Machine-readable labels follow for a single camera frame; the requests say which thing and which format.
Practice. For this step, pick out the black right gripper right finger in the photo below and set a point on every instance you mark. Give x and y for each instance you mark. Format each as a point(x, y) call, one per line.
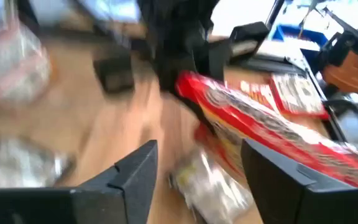
point(291, 199)

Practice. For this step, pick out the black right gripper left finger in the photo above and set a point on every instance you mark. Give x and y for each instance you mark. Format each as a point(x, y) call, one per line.
point(104, 202)

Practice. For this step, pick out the red yellow Maruchan noodle pack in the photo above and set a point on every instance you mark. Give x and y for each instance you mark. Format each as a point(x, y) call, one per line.
point(14, 68)
point(259, 124)

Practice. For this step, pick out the silver snack packet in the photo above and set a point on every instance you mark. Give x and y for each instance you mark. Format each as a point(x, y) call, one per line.
point(17, 161)
point(210, 186)

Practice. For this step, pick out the orange Maruchan noodle pack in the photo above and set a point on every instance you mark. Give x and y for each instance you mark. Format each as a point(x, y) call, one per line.
point(256, 91)

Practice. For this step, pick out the blue plastic crate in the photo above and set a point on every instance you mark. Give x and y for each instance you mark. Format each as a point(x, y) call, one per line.
point(300, 34)

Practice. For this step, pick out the orange shop vacuum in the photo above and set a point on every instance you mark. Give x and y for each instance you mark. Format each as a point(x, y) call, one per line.
point(346, 71)

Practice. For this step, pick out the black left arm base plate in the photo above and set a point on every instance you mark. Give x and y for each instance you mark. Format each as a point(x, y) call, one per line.
point(113, 73)

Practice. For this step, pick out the black metal table frame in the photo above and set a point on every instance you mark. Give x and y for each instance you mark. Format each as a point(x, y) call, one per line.
point(336, 127)

